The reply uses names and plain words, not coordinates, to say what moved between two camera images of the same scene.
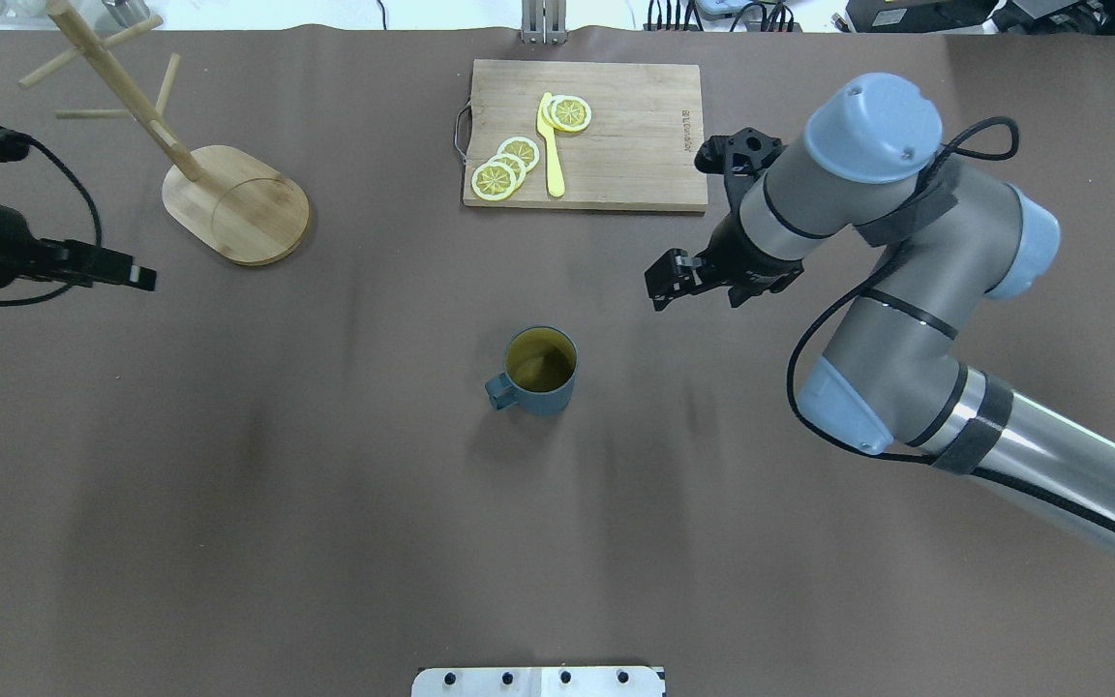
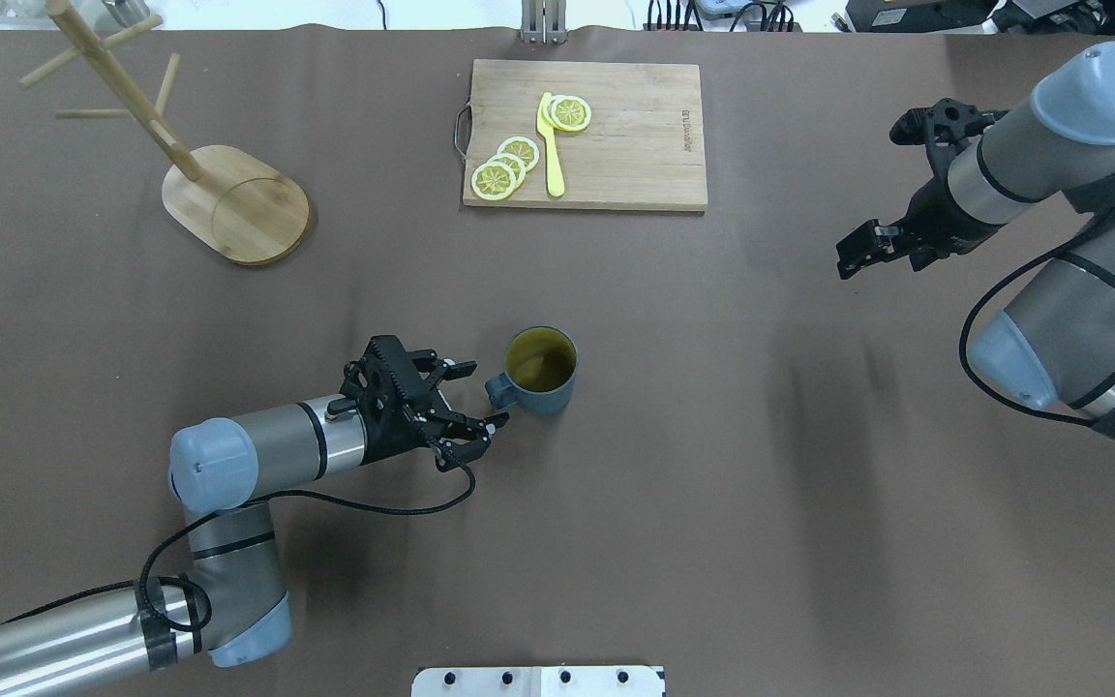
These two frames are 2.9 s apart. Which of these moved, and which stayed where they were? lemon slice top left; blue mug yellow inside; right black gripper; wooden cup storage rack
Moved: right black gripper
Stayed: lemon slice top left; wooden cup storage rack; blue mug yellow inside
